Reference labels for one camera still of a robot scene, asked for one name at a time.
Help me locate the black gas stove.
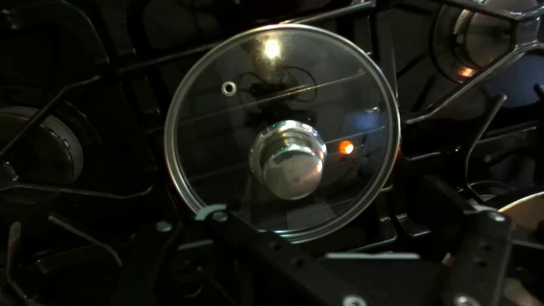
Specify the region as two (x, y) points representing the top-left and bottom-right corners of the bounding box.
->
(0, 0), (544, 306)

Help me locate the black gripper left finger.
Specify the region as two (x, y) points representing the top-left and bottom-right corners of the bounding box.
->
(107, 205), (353, 306)

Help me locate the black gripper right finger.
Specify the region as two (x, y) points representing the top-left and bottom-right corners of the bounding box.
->
(420, 173), (516, 306)

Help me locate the glass lid with steel knob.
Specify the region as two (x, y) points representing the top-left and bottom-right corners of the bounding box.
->
(163, 22), (403, 244)

